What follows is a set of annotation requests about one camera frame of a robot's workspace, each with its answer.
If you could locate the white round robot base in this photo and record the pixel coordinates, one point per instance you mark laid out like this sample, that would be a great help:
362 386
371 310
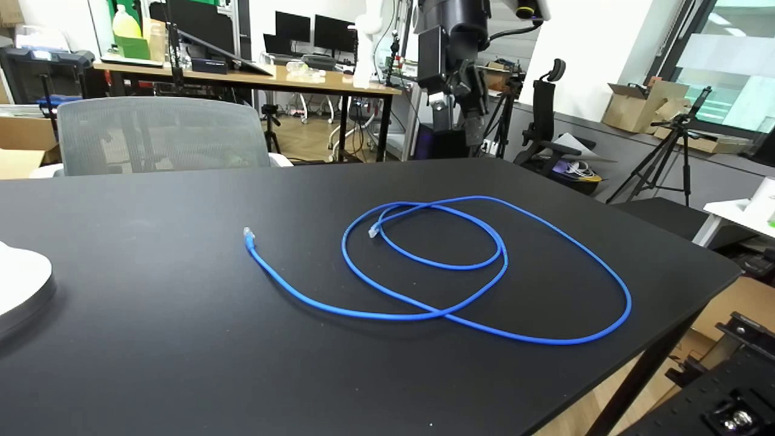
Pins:
21 275

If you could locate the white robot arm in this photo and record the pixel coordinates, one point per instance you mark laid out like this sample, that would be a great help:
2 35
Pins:
453 33

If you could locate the wooden desk with black legs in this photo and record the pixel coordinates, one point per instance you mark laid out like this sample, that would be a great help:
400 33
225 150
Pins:
279 80

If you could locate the black office chair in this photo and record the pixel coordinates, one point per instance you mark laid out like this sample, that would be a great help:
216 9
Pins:
542 153

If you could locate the black computer monitor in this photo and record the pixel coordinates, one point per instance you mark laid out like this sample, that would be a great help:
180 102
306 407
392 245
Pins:
294 27
331 35

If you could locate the open cardboard box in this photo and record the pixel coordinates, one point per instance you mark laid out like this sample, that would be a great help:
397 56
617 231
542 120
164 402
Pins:
634 104

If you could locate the grey mesh office chair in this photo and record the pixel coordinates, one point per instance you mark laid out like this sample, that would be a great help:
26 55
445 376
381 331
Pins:
157 134

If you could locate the black table leg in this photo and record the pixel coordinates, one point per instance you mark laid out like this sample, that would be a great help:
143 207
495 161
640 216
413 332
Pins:
634 382

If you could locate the white side table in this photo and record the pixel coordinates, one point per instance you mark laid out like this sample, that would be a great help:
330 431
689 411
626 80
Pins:
753 213

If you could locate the black perforated metal plate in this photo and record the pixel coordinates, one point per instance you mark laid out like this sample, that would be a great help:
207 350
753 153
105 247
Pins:
727 395

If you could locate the black camera tripod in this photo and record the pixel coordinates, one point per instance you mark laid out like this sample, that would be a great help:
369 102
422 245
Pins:
651 166

